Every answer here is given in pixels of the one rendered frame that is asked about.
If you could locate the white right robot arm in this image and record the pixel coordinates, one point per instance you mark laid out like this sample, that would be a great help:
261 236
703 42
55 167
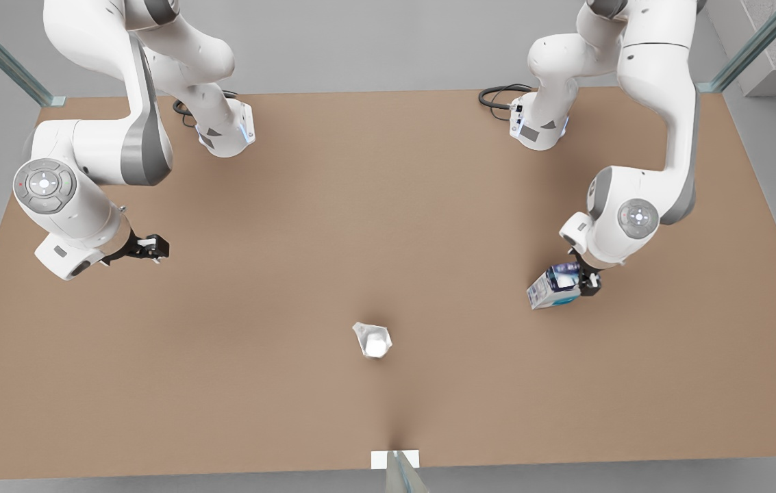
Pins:
86 147

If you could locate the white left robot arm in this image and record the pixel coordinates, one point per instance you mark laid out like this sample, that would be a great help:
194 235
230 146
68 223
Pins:
658 82

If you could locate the white cup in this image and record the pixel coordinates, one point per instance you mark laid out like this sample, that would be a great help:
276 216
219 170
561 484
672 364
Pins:
374 341

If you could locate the blue and white milk carton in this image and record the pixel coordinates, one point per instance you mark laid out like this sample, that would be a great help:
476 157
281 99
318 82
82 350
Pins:
552 287

